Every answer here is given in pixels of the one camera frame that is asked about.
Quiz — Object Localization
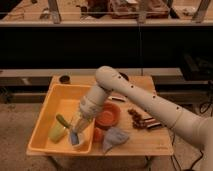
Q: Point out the small dark cup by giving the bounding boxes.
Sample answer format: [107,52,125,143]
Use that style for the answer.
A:
[59,75,71,84]

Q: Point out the teal green sponge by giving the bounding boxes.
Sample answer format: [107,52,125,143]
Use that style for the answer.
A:
[69,131,79,145]

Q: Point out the light green plastic cup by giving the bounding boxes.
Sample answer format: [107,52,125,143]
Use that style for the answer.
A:
[49,122,66,143]

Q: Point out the wooden folding table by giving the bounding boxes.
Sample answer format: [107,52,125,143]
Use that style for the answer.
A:
[26,74,175,158]

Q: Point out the grey blue cloth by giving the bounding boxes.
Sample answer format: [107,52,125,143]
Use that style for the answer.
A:
[102,127,129,154]

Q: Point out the orange plastic bowl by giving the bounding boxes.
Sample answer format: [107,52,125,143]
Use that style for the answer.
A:
[95,102,121,130]

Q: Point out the yellow plastic bin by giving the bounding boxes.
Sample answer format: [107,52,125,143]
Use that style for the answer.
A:
[28,84,94,155]

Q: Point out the dark grape cluster toy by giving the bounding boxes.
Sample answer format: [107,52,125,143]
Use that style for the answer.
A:
[128,109,143,129]

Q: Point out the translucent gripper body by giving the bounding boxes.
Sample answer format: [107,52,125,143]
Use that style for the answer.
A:
[70,112,93,133]

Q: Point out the green chili pepper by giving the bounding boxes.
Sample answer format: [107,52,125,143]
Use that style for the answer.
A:
[56,114,70,129]

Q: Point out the black floor cable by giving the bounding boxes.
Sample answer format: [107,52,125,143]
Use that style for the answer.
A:
[169,99,213,171]

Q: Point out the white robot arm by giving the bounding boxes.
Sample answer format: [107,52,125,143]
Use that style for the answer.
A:
[71,66,213,171]

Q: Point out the orange tomato toy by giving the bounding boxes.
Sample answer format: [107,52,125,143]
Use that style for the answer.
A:
[93,127,104,142]

